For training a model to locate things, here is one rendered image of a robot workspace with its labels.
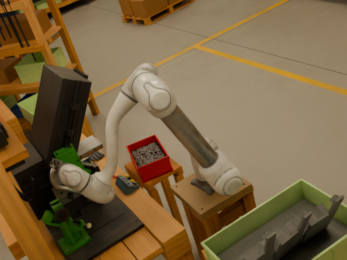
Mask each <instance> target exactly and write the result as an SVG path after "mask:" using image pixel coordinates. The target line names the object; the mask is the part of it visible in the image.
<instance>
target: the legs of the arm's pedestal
mask: <svg viewBox="0 0 347 260"><path fill-rule="evenodd" d="M182 204H183V207H184V210H185V213H186V216H187V219H188V223H189V225H190V228H191V231H192V235H193V238H194V241H195V244H196V247H197V250H198V253H199V256H200V259H201V260H204V259H203V255H202V252H201V251H202V250H204V248H203V247H202V246H201V242H203V241H204V240H206V239H207V238H209V237H210V236H212V235H214V234H215V233H217V232H218V231H220V230H221V229H222V228H223V227H224V226H228V225H229V224H231V223H232V222H234V221H236V220H237V219H239V217H240V216H243V215H245V214H246V213H248V212H249V211H251V210H253V209H254V208H256V203H255V198H254V193H253V191H252V192H250V193H249V194H247V195H246V196H244V197H242V198H241V199H239V200H237V201H236V203H235V202H234V203H232V204H231V205H229V206H228V207H226V208H224V209H223V210H222V212H220V213H219V214H218V213H217V214H215V215H213V216H212V217H210V218H209V219H204V220H201V219H200V218H199V217H198V216H197V215H196V214H194V213H193V212H192V211H191V210H190V209H189V208H188V207H187V206H186V205H185V204H184V203H183V202H182Z"/></svg>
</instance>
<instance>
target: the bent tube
mask: <svg viewBox="0 0 347 260"><path fill-rule="evenodd" d="M52 160H55V161H56V163H58V164H59V163H60V162H61V163H62V162H63V161H62V160H59V159H56V158H52ZM55 173H56V169H54V167H53V168H51V170H50V182H51V184H52V185H53V187H54V188H56V189H57V190H60V191H64V192H70V193H76V194H81V193H79V192H77V191H75V190H73V189H71V188H68V187H67V186H62V185H60V184H58V183H57V181H56V179H55Z"/></svg>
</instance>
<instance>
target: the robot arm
mask: <svg viewBox="0 0 347 260"><path fill-rule="evenodd" d="M138 102H140V103H141V105H142V107H143V108H145V109H146V110H147V111H148V112H149V113H150V114H151V115H153V116H154V117H155V118H159V119H161V120H162V122H163V123H164V124H165V125H166V126H167V127H168V128H169V130H170V131H171V132H172V133H173V134H174V135H175V137H176V138H177V139H178V140H179V141H180V142H181V143H182V144H183V146H184V147H185V148H186V149H187V150H188V151H189V153H190V157H191V162H192V166H193V169H194V172H195V174H196V178H195V179H193V180H191V181H190V183H191V185H195V186H196V187H198V188H200V189H201V190H203V191H204V192H206V193H207V195H212V194H213V193H214V192H215V191H216V192H217V193H219V194H221V195H224V196H231V195H233V194H236V193H237V192H238V191H239V190H240V189H241V186H242V184H243V180H242V175H241V173H240V171H239V169H238V168H237V167H236V166H235V165H234V164H233V163H232V162H231V161H230V159H229V158H228V157H227V156H226V155H225V154H224V153H223V152H221V151H220V149H219V148H218V146H217V144H216V143H215V142H214V141H213V140H212V139H210V138H207V137H203V135H202V134H201V133H200V132H199V131H198V129H197V128H196V127H195V126H194V125H193V123H192V122H191V121H190V120H189V118H188V117H187V116H186V115H185V114H184V112H183V111H182V110H181V109H180V107H179V106H178V105H177V100H176V97H175V96H174V94H173V93H172V91H171V89H170V88H169V87H168V85H167V84H166V83H165V82H164V81H163V80H162V79H161V78H159V77H158V70H157V68H156V67H155V66H154V65H152V64H151V63H149V62H145V63H143V64H141V65H140V66H138V67H137V68H136V69H135V70H134V71H133V73H132V74H131V75H130V76H129V78H128V79H127V80H126V82H125V83H124V85H123V87H122V88H121V90H120V92H119V94H118V96H117V98H116V100H115V102H114V104H113V106H112V108H111V110H110V112H109V114H108V117H107V120H106V127H105V134H106V158H107V160H106V165H105V167H104V169H103V170H102V171H100V172H96V173H94V174H92V175H91V174H89V173H87V172H86V171H84V170H83V169H81V168H80V167H77V166H76V165H73V164H69V163H66V162H62V163H61V162H60V163H59V164H58V163H56V161H55V160H52V161H50V163H49V167H50V168H53V167H54V169H56V173H57V176H58V177H59V179H60V181H61V182H62V183H63V184H64V185H65V186H67V187H68V188H71V189H73V190H75V191H77V192H79V193H81V194H82V195H83V196H85V197H86V198H88V199H90V200H92V201H94V202H97V203H101V204H107V203H109V202H111V201H112V200H113V198H114V196H115V191H114V188H113V187H112V178H113V176H114V174H115V171H116V169H117V164H118V128H119V124H120V121H121V119H122V118H123V117H124V116H125V115H126V114H127V113H128V112H129V111H130V110H131V109H132V108H133V107H134V106H135V105H136V104H137V103H138Z"/></svg>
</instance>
